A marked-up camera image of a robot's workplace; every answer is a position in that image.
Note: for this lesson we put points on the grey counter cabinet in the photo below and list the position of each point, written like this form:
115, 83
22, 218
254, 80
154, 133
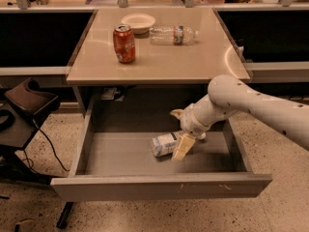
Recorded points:
96, 63

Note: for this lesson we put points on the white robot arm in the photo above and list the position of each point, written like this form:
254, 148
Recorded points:
228, 95

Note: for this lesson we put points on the dark brown chair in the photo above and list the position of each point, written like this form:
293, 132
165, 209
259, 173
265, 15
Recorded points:
24, 110

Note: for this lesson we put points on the white paper bowl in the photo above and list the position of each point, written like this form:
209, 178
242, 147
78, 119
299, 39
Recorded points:
139, 23

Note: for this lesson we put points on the clear plastic water bottle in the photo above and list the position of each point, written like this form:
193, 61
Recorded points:
172, 35

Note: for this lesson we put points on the grey open drawer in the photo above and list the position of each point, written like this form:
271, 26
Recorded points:
114, 160

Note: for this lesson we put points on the blue labelled plastic bottle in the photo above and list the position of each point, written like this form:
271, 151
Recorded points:
165, 144

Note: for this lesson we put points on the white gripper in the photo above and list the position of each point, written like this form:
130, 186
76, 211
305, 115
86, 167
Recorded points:
189, 122

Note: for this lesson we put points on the orange soda can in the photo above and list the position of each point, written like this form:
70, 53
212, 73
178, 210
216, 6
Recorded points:
124, 43

